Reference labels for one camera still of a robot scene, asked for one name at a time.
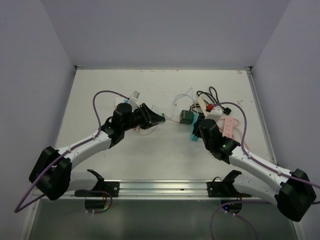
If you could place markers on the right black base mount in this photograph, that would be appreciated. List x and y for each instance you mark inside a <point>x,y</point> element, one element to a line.
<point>224,188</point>

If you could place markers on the teal power strip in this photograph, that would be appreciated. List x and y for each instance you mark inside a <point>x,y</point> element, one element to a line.
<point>193,137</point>

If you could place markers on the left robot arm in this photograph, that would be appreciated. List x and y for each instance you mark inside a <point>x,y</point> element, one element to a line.
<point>53,172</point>

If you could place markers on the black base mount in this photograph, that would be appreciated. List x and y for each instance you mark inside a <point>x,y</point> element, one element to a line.
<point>224,188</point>
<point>94,185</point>

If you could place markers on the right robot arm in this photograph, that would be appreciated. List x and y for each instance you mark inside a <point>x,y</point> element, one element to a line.
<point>290,191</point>

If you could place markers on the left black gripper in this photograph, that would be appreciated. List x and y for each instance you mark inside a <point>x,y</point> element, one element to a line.
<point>150,118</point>

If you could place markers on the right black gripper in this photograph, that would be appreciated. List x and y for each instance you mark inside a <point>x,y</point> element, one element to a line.
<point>196,131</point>

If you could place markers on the aluminium rail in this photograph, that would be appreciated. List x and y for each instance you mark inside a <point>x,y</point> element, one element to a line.
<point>151,189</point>

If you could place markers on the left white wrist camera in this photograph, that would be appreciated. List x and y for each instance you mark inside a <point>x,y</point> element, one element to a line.
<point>133,100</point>

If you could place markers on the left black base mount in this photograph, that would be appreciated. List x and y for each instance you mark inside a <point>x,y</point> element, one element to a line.
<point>94,185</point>

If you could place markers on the dark green cube charger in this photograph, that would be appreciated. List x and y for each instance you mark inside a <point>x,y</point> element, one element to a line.
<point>186,117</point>

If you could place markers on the pink power strip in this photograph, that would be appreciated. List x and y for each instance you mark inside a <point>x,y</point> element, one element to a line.
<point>229,127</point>

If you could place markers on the beige power strip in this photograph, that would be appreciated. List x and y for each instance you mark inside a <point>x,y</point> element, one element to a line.
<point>202,105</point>

